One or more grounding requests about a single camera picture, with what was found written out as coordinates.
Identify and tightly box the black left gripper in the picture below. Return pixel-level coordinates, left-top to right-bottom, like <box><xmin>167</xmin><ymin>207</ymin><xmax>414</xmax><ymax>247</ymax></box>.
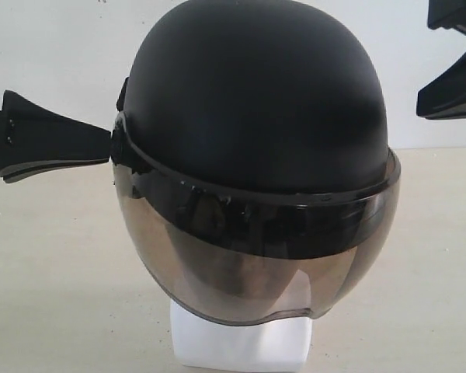
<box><xmin>0</xmin><ymin>90</ymin><xmax>111</xmax><ymax>183</ymax></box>

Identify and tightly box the black helmet with tinted visor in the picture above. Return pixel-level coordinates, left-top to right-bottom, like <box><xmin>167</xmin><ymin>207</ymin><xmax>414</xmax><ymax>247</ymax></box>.
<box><xmin>113</xmin><ymin>1</ymin><xmax>401</xmax><ymax>326</ymax></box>

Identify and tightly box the white mannequin head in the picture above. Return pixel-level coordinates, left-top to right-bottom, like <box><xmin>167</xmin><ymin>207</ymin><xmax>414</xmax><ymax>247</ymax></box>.
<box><xmin>170</xmin><ymin>302</ymin><xmax>313</xmax><ymax>372</ymax></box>

